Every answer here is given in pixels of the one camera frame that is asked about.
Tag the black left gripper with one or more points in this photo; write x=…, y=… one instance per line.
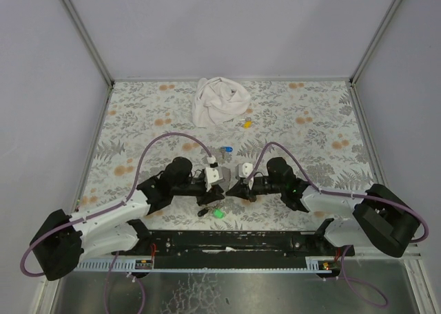
x=207, y=192

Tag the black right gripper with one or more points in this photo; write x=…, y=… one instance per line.
x=248, y=190

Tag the key with green tag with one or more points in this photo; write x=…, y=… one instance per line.
x=217, y=213

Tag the key with black tag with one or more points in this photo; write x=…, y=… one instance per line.
x=203, y=212

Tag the blue keyring holder with rings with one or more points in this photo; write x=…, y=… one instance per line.
x=225, y=183

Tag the key with blue tag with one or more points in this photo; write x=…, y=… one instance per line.
x=226, y=149

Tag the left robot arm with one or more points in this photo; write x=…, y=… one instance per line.
x=65, y=240

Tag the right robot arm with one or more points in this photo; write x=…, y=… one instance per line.
x=375, y=217

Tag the key with yellow tag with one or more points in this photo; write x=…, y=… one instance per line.
x=246, y=122

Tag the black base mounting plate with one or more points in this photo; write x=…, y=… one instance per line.
x=192, y=250

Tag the crumpled white cloth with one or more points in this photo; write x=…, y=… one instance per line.
x=218, y=100

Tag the floral patterned table mat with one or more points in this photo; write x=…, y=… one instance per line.
x=311, y=124

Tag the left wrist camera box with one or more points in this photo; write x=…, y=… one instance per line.
x=213, y=175

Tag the white slotted cable duct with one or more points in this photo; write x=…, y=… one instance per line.
x=118, y=265

